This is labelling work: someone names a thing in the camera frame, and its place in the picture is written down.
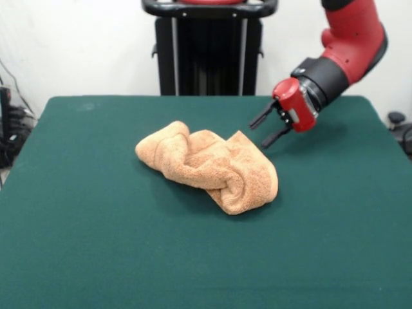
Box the black cable bundle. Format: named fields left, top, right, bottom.
left=8, top=105, right=37, bottom=130

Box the black box with red mark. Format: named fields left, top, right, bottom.
left=0, top=86, right=13, bottom=142

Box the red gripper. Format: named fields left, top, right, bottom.
left=249, top=77, right=318, bottom=150

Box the dark green table cloth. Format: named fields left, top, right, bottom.
left=0, top=95, right=412, bottom=309

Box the black office chair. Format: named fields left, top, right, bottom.
left=387, top=111, right=412, bottom=162

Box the black bag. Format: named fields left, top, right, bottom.
left=0, top=131, right=25, bottom=169

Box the peach terry towel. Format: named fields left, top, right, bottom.
left=135, top=120, right=279, bottom=215

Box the black robot pedestal with handle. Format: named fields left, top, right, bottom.
left=140, top=0, right=277, bottom=97

